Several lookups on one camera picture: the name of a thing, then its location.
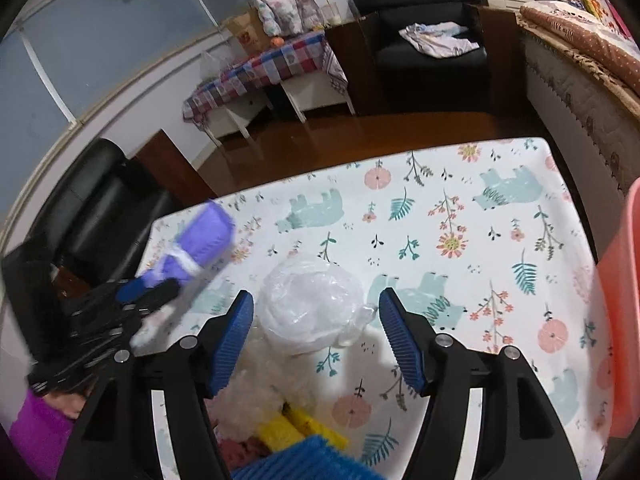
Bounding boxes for white clothes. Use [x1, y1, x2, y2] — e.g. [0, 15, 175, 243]
[398, 22, 481, 58]

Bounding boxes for thin clear plastic bag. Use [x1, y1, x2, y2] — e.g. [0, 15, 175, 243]
[200, 51, 224, 84]

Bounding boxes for blue foam net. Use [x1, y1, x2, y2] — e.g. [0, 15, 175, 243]
[231, 434, 383, 480]

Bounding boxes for drink cup with straw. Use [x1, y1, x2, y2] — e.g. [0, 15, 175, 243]
[320, 0, 343, 28]

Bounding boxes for purple cloth roll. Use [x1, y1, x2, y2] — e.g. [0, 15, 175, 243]
[131, 199, 237, 351]

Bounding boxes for person's left forearm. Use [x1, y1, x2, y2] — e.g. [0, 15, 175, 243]
[7, 390, 76, 480]

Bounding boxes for checkered cloth side table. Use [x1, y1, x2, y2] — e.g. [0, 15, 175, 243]
[182, 30, 348, 123]

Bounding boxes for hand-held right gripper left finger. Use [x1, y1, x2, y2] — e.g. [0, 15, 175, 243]
[55, 290, 256, 480]

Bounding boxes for white desk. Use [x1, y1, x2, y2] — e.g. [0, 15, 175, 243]
[200, 67, 357, 147]

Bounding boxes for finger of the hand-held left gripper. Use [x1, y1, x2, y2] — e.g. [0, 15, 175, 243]
[130, 278, 181, 317]
[116, 279, 157, 305]

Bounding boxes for pink flower cloth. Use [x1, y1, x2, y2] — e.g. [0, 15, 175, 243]
[597, 0, 632, 37]

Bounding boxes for brown paper bag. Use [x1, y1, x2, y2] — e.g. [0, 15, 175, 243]
[222, 12, 273, 53]

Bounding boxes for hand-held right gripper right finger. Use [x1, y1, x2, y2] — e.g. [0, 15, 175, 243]
[378, 287, 583, 480]

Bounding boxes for blue window blind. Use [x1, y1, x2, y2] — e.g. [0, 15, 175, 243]
[0, 0, 261, 128]

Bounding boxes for pink plastic bucket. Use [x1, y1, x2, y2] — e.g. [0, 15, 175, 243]
[595, 177, 640, 441]

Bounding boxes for yellow foam net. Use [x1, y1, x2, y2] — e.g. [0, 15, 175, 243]
[257, 404, 349, 453]

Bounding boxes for pink dotted quilt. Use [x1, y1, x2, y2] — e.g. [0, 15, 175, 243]
[520, 0, 640, 106]

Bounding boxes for bed mattress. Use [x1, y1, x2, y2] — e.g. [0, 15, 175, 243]
[522, 35, 640, 201]

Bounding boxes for black armchair with wooden arms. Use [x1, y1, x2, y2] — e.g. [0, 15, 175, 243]
[325, 0, 521, 116]
[0, 129, 221, 306]

